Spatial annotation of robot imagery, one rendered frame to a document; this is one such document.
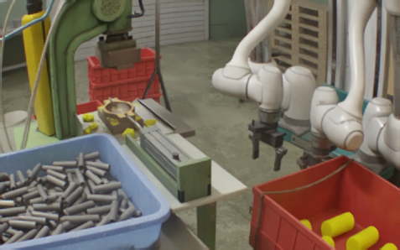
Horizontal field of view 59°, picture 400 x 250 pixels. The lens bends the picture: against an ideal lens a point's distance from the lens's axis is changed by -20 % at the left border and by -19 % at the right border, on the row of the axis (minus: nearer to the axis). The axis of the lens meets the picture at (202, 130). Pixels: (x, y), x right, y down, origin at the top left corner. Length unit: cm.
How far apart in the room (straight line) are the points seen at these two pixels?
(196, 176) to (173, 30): 645
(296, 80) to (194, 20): 566
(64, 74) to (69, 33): 11
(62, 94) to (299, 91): 107
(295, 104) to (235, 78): 35
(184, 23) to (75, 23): 624
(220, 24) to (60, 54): 671
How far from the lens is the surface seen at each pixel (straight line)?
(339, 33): 184
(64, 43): 110
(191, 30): 737
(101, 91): 343
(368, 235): 130
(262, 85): 156
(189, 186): 82
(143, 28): 699
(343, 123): 124
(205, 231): 114
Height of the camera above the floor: 145
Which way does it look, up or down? 23 degrees down
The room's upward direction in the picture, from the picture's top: straight up
